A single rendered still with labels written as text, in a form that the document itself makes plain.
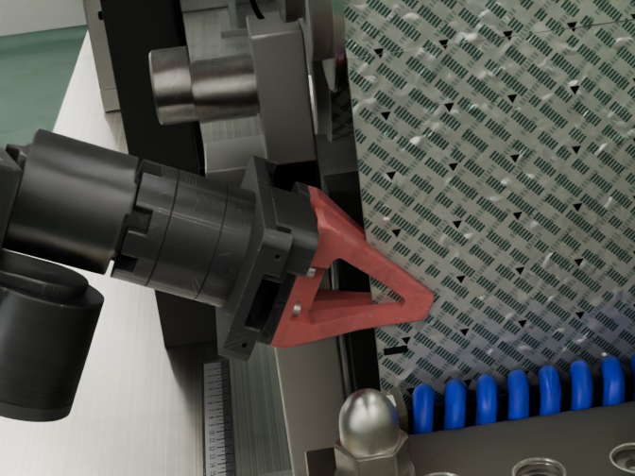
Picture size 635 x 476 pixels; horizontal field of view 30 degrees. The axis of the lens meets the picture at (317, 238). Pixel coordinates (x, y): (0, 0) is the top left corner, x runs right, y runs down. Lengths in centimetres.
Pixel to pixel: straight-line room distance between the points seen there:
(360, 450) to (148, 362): 44
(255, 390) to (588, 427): 36
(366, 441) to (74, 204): 16
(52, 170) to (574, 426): 27
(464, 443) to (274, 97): 20
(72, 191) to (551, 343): 25
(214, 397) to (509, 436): 36
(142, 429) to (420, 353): 32
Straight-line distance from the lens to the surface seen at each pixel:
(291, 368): 68
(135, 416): 88
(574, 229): 59
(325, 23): 54
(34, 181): 53
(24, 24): 629
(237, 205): 54
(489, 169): 56
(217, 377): 91
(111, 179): 53
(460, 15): 54
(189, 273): 54
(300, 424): 70
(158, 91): 62
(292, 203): 54
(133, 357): 96
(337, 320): 56
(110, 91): 160
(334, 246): 54
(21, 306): 54
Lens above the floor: 135
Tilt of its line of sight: 23 degrees down
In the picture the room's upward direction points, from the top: 7 degrees counter-clockwise
